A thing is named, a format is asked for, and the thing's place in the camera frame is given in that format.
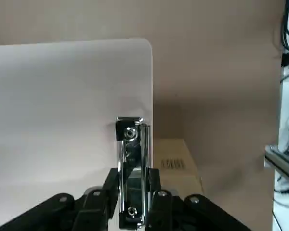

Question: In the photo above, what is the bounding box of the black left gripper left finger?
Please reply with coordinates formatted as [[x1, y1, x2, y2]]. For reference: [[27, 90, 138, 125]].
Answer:
[[0, 167, 120, 231]]

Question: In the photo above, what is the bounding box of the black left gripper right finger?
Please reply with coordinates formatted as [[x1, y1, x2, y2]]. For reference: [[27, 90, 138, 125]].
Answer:
[[146, 167, 253, 231]]

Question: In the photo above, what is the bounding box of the brown cardboard box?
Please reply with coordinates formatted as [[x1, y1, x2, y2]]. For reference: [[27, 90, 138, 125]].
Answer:
[[153, 138, 205, 196]]

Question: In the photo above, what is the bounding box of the aluminium frame post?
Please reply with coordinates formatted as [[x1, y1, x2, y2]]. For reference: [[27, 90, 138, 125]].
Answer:
[[264, 143, 289, 186]]

